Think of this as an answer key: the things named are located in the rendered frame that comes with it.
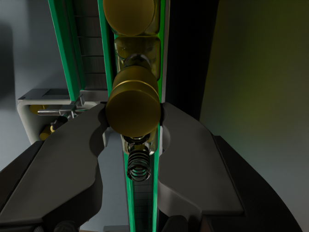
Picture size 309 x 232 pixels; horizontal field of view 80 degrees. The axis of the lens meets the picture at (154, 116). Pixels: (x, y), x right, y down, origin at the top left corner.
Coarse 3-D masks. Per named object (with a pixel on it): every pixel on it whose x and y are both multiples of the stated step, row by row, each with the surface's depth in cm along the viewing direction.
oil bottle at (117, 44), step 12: (120, 36) 22; (132, 36) 22; (144, 36) 22; (156, 36) 22; (120, 48) 20; (132, 48) 20; (144, 48) 20; (156, 48) 21; (120, 60) 21; (156, 60) 21; (156, 72) 22
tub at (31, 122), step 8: (24, 104) 50; (56, 104) 58; (88, 104) 58; (96, 104) 51; (24, 112) 52; (24, 120) 52; (32, 120) 55; (40, 120) 59; (48, 120) 60; (32, 128) 55; (40, 128) 59; (32, 136) 55; (104, 136) 56; (104, 144) 58
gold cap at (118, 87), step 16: (128, 80) 12; (144, 80) 12; (112, 96) 11; (128, 96) 10; (144, 96) 10; (112, 112) 11; (128, 112) 11; (144, 112) 11; (160, 112) 11; (128, 128) 12; (144, 128) 12
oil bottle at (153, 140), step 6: (150, 132) 26; (156, 132) 27; (150, 138) 26; (156, 138) 27; (126, 144) 27; (150, 144) 27; (156, 144) 28; (126, 150) 27; (150, 150) 27; (156, 150) 29
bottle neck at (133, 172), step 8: (144, 144) 26; (136, 152) 24; (144, 152) 24; (128, 160) 24; (136, 160) 22; (144, 160) 23; (128, 168) 22; (136, 168) 24; (144, 168) 22; (128, 176) 23; (136, 176) 23; (144, 176) 23
